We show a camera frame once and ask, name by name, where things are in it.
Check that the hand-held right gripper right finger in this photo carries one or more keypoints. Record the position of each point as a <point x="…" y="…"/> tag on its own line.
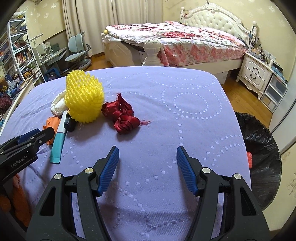
<point x="187" y="171"/>

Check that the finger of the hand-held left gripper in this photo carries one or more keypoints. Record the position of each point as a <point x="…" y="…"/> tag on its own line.
<point x="27" y="136"/>
<point x="46" y="135"/>

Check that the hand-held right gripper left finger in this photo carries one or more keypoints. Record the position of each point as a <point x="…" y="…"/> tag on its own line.
<point x="108" y="169"/>

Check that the orange plastic wrapper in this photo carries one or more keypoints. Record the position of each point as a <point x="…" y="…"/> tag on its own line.
<point x="50" y="124"/>

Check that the white toothpaste tube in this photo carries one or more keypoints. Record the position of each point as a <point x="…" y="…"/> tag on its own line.
<point x="57" y="141"/>

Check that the gold drink can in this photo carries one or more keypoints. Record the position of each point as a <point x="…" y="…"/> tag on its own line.
<point x="69" y="124"/>

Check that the white tissue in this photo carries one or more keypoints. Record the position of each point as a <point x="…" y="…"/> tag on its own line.
<point x="59" y="105"/>

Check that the dark red ribbon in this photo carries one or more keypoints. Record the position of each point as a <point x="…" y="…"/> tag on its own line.
<point x="124" y="122"/>

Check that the yellow foam fruit net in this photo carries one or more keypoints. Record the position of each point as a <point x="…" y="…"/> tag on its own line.
<point x="83" y="97"/>

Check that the red foam fruit net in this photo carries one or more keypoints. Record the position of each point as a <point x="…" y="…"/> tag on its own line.
<point x="249" y="160"/>

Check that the trash bin with black bag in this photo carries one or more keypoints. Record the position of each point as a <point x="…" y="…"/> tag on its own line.
<point x="259" y="139"/>

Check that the person's left forearm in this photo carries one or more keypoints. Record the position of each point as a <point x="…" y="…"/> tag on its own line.
<point x="18" y="199"/>

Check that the purple dotted tablecloth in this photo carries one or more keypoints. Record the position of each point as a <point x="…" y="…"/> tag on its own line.
<point x="161" y="115"/>

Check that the blue bag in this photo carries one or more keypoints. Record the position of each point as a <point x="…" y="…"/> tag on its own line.
<point x="53" y="74"/>

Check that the grey study desk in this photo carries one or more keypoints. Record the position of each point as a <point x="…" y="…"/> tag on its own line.
<point x="50" y="58"/>

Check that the white bookshelf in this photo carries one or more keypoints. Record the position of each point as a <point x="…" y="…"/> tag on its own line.
<point x="20" y="53"/>

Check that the pale blue desk chair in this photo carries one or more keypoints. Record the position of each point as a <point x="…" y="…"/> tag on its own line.
<point x="77" y="51"/>

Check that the white desk lamp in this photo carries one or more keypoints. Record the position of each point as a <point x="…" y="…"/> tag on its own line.
<point x="37" y="37"/>

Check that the white storage box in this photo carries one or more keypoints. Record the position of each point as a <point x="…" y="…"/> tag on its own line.
<point x="222" y="76"/>

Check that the white wardrobe sliding door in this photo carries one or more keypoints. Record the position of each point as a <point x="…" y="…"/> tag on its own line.
<point x="286" y="111"/>

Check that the plastic drawer unit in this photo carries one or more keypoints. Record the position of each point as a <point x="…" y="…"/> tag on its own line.
<point x="275" y="92"/>

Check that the yellow plush toy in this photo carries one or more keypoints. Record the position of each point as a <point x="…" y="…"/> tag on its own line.
<point x="106" y="31"/>

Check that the white nightstand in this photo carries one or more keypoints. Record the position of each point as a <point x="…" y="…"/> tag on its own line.
<point x="254" y="69"/>

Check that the beige curtain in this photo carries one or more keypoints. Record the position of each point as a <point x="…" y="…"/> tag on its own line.
<point x="138" y="11"/>
<point x="92" y="18"/>

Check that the floral quilt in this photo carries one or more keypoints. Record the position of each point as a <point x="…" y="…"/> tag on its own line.
<point x="185" y="41"/>

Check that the stack of books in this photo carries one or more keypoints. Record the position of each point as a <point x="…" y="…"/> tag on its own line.
<point x="278" y="68"/>

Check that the pink pillow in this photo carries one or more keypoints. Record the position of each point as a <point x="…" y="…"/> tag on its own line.
<point x="175" y="23"/>

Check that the bed with floral quilt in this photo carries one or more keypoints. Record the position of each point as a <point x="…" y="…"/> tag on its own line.
<point x="215" y="20"/>

